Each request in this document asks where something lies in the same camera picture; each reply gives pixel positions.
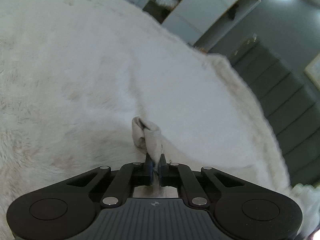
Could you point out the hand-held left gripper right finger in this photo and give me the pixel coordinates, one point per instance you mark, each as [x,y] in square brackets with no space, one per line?
[162,171]

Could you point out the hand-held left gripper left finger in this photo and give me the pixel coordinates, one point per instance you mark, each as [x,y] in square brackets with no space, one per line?
[149,171]

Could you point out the beige dog print button shirt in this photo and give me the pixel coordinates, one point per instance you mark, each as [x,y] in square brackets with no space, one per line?
[150,137]

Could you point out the white fluffy blanket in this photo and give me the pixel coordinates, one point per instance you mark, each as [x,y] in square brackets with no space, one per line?
[75,75]

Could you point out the grey padded headboard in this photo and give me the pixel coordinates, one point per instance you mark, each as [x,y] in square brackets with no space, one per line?
[277,100]

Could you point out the open wardrobe shelf unit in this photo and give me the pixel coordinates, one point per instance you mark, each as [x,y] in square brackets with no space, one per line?
[202,7]

